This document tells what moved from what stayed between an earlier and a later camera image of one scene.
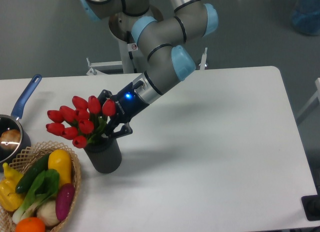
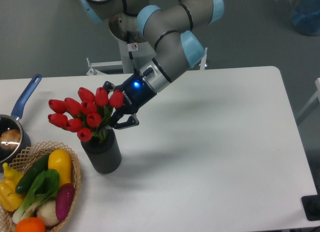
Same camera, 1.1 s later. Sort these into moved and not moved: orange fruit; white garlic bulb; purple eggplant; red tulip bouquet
Moved: red tulip bouquet
Not moved: orange fruit; purple eggplant; white garlic bulb
